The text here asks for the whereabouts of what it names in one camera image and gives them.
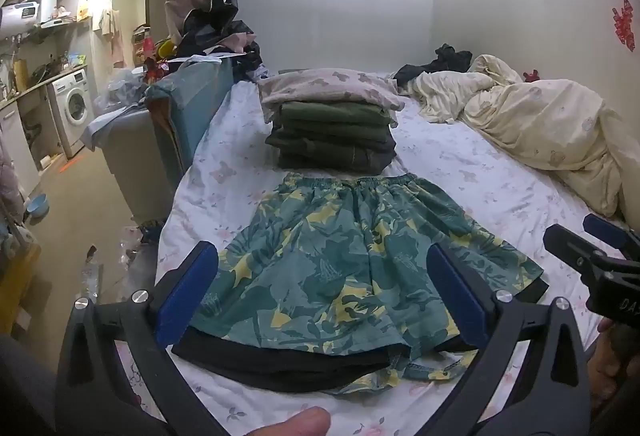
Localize blue bowl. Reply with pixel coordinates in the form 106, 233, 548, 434
24, 193, 50, 220

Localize person's left hand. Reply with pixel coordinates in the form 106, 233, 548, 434
239, 406, 332, 436

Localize olive green folded pants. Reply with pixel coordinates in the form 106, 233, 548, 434
272, 116, 396, 143
279, 101, 393, 127

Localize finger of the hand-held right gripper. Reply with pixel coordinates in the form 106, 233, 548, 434
543, 225, 610, 278
582, 214, 640, 263

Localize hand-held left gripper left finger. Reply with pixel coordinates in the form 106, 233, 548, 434
54, 240, 231, 436

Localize cream printed duvet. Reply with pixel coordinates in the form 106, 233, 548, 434
405, 54, 628, 218

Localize yellow box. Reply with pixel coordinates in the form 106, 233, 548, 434
0, 240, 42, 333

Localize grey cabinet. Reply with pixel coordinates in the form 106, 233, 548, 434
82, 109, 183, 223

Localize clear plastic bags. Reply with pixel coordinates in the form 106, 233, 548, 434
94, 68, 151, 117

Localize white water heater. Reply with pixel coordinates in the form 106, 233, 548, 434
0, 0, 42, 38

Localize person's right hand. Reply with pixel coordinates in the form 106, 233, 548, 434
585, 316, 640, 417

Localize green floral shorts pants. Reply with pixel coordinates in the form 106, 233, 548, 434
171, 171, 550, 394

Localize beige printed folded pants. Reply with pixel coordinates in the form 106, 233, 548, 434
259, 68, 406, 118

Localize white paper sheet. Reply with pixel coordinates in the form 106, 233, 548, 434
169, 53, 222, 66

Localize white floral bed sheet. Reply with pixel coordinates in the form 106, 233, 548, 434
112, 71, 631, 436

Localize pink hanging towel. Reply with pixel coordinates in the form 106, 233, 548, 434
99, 9, 124, 68

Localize dark green folded pants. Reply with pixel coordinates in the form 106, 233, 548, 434
265, 131, 398, 159

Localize black garment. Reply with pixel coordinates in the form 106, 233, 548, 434
392, 44, 474, 86

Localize white washing machine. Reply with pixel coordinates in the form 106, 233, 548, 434
47, 69, 97, 160

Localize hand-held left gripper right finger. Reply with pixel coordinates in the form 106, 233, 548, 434
426, 242, 594, 436

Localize pile of dark clothes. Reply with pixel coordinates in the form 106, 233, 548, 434
176, 0, 264, 73

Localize plastic bottle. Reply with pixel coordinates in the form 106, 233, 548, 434
81, 243, 104, 298

